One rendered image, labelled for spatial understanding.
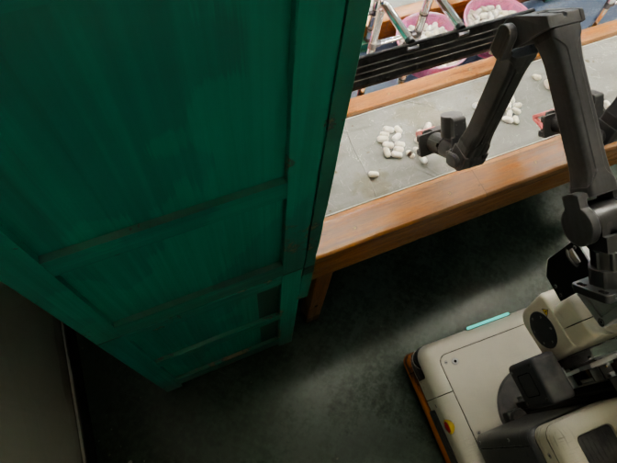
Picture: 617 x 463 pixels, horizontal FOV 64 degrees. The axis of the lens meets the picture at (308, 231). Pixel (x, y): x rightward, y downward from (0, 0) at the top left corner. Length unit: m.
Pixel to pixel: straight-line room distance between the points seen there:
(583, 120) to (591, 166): 0.08
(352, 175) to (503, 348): 0.87
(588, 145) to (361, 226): 0.64
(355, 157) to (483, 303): 1.02
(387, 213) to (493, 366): 0.75
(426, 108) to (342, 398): 1.13
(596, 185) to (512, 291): 1.40
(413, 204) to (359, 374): 0.85
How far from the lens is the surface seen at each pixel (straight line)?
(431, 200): 1.49
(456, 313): 2.22
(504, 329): 1.97
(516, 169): 1.65
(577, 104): 1.01
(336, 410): 2.03
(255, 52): 0.60
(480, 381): 1.89
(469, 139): 1.27
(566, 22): 1.02
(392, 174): 1.54
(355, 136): 1.59
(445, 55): 1.41
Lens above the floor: 2.01
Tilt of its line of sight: 65 degrees down
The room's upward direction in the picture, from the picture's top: 9 degrees clockwise
